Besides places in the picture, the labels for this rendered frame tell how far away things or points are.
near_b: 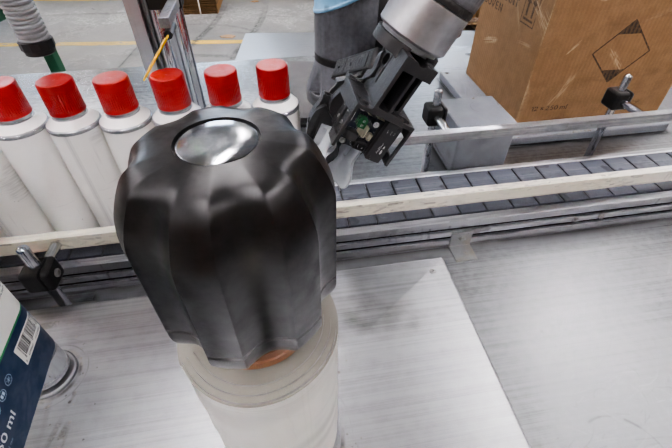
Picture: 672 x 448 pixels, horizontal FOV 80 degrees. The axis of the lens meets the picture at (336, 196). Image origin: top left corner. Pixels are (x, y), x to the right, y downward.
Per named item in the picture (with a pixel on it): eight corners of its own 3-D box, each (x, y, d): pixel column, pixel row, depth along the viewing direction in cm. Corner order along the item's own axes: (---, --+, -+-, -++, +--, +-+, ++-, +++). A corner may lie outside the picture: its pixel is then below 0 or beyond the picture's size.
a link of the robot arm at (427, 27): (393, -31, 39) (454, 10, 42) (368, 13, 41) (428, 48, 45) (417, -10, 33) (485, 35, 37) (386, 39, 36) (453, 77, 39)
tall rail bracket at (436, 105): (425, 202, 63) (443, 109, 52) (411, 174, 68) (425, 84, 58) (444, 200, 63) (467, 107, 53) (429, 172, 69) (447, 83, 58)
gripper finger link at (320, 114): (295, 146, 47) (331, 82, 43) (294, 139, 48) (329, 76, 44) (329, 159, 49) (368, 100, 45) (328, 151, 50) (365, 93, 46)
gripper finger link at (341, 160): (314, 209, 48) (353, 151, 44) (309, 179, 53) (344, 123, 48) (336, 216, 50) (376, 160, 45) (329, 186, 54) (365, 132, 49)
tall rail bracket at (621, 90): (597, 183, 67) (649, 92, 56) (571, 158, 72) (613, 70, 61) (615, 181, 67) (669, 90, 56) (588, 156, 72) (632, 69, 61)
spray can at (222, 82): (230, 232, 51) (192, 83, 38) (228, 206, 55) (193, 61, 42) (270, 226, 52) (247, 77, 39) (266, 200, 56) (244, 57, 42)
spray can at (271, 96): (267, 223, 53) (243, 75, 39) (268, 197, 56) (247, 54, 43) (307, 221, 53) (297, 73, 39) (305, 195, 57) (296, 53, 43)
